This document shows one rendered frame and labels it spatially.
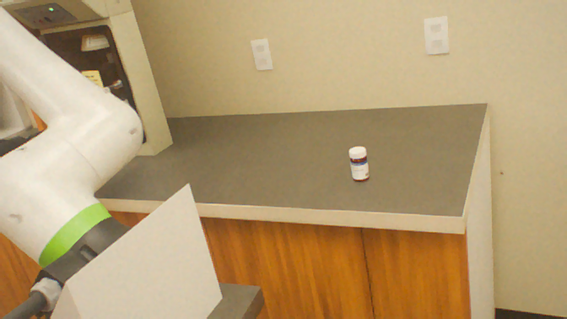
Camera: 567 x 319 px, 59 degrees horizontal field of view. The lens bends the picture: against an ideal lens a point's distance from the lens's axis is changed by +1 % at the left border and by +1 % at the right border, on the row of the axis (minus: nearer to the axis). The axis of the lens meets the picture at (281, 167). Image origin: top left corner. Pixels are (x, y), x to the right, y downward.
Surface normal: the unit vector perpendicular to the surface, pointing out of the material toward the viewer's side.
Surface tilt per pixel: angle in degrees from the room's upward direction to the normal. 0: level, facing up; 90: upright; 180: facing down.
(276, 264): 90
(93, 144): 69
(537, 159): 90
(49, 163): 55
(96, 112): 41
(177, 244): 90
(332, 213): 90
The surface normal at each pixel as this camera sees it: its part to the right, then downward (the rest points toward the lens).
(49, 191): 0.38, -0.54
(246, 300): -0.18, -0.90
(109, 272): 0.89, 0.02
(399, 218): -0.41, 0.43
